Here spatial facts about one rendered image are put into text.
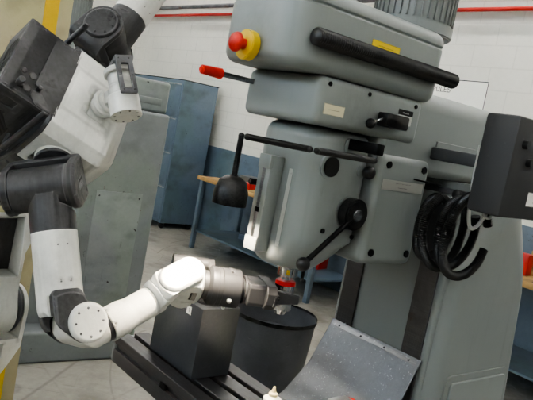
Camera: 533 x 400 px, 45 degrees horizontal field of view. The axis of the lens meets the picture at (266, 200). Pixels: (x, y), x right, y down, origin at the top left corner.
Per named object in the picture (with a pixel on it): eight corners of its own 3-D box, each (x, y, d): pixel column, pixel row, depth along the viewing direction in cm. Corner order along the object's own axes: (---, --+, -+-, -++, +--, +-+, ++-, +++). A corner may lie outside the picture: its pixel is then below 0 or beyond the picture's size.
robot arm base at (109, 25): (58, 39, 146) (103, 55, 145) (85, -4, 151) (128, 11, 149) (75, 75, 160) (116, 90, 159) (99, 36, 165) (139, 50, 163)
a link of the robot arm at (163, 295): (212, 272, 141) (162, 300, 133) (201, 294, 148) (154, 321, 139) (193, 251, 143) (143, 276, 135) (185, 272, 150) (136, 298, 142)
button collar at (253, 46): (250, 59, 127) (255, 28, 127) (231, 58, 132) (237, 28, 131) (258, 61, 129) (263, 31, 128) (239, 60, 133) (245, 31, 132)
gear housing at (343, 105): (313, 124, 129) (324, 74, 128) (241, 111, 147) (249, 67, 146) (416, 145, 150) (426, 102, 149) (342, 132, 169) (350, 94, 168)
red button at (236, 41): (235, 51, 126) (239, 30, 126) (224, 50, 129) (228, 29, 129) (249, 54, 128) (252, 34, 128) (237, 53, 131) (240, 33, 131)
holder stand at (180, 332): (189, 379, 165) (204, 304, 162) (148, 347, 181) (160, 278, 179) (228, 375, 172) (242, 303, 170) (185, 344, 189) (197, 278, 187)
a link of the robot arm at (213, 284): (226, 293, 141) (174, 286, 137) (213, 317, 148) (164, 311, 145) (225, 250, 148) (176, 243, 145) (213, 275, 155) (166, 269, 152)
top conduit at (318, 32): (320, 45, 120) (324, 26, 119) (304, 44, 123) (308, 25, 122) (458, 89, 149) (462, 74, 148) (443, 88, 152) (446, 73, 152)
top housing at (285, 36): (291, 63, 121) (307, -23, 119) (212, 58, 141) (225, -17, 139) (439, 105, 151) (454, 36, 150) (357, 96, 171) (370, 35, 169)
